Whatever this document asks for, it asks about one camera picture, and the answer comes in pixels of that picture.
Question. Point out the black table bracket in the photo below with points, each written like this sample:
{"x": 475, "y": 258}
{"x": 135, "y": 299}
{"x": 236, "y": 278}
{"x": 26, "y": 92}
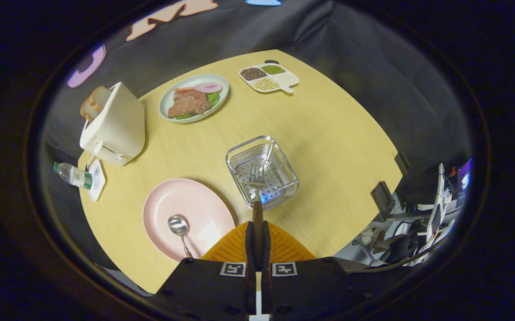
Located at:
{"x": 382, "y": 198}
{"x": 402, "y": 162}

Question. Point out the white divided seed dish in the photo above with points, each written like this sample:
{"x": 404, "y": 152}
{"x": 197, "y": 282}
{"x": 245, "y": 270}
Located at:
{"x": 286, "y": 80}

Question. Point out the light green plate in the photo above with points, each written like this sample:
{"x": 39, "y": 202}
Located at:
{"x": 168, "y": 100}

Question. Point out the brown meat slices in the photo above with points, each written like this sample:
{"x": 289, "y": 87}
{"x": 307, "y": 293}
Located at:
{"x": 188, "y": 106}

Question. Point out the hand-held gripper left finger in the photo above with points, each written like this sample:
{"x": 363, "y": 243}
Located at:
{"x": 250, "y": 245}

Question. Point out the white square pad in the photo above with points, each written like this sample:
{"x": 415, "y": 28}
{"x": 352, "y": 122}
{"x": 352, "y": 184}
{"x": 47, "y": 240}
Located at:
{"x": 98, "y": 178}

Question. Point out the toast slice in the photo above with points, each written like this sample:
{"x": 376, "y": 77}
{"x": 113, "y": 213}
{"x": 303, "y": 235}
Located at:
{"x": 87, "y": 109}
{"x": 101, "y": 98}

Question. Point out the clear plastic water bottle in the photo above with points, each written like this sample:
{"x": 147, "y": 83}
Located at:
{"x": 74, "y": 175}

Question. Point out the cluttered office equipment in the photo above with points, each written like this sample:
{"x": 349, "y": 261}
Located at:
{"x": 418, "y": 227}

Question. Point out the pink plate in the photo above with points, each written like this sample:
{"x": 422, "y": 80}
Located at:
{"x": 203, "y": 209}

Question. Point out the clear cutlery drainer basket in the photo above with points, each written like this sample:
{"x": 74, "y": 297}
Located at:
{"x": 279, "y": 178}

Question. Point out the white toaster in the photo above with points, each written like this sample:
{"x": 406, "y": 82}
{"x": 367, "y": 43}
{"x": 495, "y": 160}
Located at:
{"x": 119, "y": 125}

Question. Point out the green lettuce leaf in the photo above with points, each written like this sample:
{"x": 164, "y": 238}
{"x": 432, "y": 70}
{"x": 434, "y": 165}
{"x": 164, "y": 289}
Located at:
{"x": 213, "y": 98}

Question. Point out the pink ham slice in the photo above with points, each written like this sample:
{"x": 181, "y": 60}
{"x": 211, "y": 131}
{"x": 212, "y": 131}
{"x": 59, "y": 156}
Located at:
{"x": 209, "y": 87}

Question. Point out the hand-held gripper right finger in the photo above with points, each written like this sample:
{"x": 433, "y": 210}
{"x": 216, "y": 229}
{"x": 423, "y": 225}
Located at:
{"x": 266, "y": 245}

